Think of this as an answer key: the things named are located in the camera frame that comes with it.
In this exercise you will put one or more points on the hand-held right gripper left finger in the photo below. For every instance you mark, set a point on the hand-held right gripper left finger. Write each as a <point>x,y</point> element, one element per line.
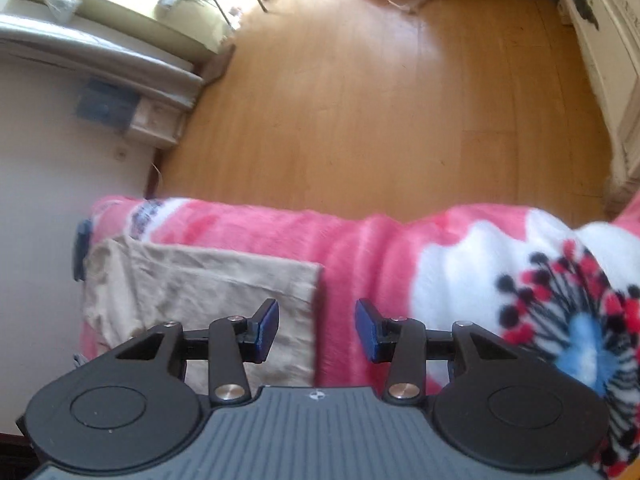
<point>267,331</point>

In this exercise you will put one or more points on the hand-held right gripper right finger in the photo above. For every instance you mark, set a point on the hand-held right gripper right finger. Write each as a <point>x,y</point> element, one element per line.
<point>365,329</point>

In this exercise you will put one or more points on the beige pants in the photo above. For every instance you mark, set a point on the beige pants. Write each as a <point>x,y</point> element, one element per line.
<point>200,280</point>

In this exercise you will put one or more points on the folded dark blue clothes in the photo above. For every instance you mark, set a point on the folded dark blue clothes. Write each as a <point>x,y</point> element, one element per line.
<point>81,250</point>

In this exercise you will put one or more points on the pink floral blanket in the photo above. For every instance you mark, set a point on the pink floral blanket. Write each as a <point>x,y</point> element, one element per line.
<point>380,260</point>

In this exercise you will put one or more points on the white bedside stand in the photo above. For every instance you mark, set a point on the white bedside stand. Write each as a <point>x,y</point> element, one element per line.
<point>152,122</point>

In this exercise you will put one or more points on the beige curtain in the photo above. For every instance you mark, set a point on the beige curtain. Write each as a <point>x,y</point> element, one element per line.
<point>100,55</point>

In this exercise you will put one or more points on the white cabinet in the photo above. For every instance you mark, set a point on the white cabinet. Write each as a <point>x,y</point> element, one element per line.
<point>610,85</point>

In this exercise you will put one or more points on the clear plastic bag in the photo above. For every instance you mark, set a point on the clear plastic bag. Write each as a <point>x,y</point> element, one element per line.
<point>60,5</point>

